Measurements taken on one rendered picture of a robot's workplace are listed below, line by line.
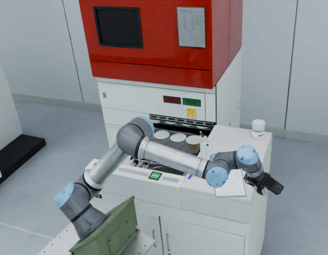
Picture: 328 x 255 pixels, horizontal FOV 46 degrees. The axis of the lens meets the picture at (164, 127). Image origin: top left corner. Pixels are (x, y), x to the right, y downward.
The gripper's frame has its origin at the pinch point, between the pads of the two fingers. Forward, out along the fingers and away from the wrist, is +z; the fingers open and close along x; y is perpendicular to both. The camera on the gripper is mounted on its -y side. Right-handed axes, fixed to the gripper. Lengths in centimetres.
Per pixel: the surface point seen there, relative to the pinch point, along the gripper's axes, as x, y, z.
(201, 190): 14.7, 27.1, -2.2
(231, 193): 8.6, 14.7, 0.4
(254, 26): -158, 120, 78
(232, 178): 0.4, 20.5, 5.1
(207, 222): 24.0, 23.6, 15.2
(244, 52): -143, 126, 98
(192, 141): -15, 65, 23
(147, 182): 26, 53, -6
